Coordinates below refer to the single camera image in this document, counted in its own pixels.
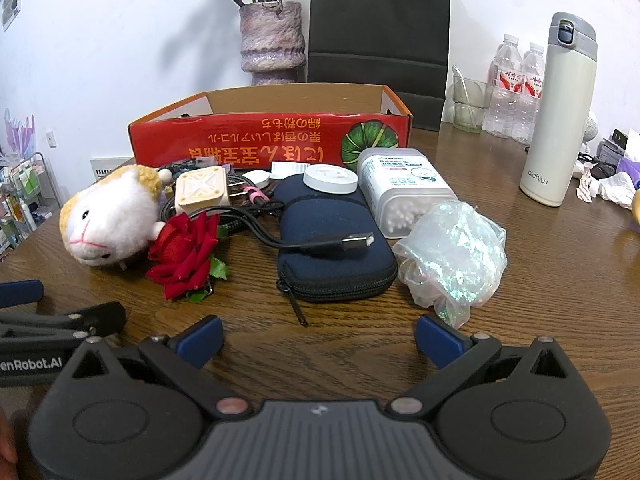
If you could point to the pack of water bottles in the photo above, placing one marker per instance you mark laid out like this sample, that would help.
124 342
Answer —
531 90

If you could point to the white round puck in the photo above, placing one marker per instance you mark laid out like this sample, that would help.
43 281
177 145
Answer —
330 177

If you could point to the cream square power adapter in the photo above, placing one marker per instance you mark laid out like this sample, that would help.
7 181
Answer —
200 190

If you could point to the metal storage rack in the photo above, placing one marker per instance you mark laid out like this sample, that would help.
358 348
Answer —
22 205

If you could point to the black charger plug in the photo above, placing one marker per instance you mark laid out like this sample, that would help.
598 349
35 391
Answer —
620 136

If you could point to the hamster plush toy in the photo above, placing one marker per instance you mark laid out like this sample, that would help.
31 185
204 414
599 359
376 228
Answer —
110 210

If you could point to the blue circuit board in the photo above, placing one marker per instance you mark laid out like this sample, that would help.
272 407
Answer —
187 166

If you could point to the clear cotton swab box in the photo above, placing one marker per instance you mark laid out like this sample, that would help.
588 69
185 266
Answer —
395 185

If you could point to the navy zip pouch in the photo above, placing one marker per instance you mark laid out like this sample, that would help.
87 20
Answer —
325 275

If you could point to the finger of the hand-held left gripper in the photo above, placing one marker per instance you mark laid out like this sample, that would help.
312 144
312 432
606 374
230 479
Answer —
20 292
100 317

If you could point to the yellow cup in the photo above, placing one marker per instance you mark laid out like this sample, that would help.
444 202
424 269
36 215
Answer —
636 212

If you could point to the white round gadget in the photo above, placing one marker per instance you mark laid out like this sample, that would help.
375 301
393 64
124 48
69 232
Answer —
591 127

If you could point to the purple ceramic vase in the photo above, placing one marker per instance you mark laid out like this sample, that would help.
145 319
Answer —
272 40

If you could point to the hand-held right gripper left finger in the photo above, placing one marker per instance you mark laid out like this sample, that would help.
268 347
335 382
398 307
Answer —
202 340

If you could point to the white wall box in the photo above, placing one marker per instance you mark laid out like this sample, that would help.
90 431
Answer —
107 166

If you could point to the clear water bottle red label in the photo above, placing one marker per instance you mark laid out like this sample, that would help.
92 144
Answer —
502 90

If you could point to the white wall socket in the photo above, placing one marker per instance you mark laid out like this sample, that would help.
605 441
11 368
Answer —
50 139

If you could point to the wall picture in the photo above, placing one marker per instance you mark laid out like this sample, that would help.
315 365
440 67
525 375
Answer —
12 5

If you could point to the wooden desktop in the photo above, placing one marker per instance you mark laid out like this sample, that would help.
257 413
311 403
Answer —
350 355

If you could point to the crumpled white tissue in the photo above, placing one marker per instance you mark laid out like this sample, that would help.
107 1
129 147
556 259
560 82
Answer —
612 187

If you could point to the purple tissue pack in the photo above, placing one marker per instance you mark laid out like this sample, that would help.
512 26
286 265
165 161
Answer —
630 167

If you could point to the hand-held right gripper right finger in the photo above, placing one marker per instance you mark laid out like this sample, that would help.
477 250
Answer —
440 342

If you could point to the red artificial rose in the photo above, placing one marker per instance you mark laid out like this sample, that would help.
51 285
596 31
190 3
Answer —
180 250

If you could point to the red cardboard box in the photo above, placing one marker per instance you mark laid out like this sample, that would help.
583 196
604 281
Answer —
225 135

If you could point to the white thermos bottle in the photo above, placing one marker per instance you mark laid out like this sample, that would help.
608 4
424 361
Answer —
555 125

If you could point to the iridescent plastic bag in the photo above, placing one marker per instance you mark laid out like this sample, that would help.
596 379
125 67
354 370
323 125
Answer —
450 255

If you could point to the small white round charger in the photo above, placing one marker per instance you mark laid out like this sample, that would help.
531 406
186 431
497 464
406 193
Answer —
257 178

